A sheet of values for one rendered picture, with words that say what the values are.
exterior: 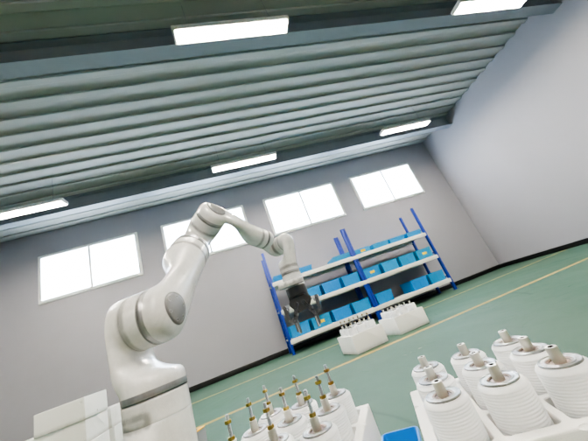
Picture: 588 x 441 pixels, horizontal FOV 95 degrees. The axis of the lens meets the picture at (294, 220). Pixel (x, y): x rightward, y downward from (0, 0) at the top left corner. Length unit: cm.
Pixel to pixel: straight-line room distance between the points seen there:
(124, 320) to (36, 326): 684
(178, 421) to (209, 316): 563
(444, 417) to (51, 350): 683
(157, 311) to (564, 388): 74
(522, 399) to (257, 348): 548
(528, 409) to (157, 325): 68
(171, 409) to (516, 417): 61
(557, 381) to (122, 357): 77
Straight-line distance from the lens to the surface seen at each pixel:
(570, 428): 75
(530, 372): 89
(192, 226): 86
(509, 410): 75
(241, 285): 611
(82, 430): 349
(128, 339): 51
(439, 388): 75
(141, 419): 50
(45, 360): 714
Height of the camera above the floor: 50
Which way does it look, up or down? 20 degrees up
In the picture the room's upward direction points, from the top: 21 degrees counter-clockwise
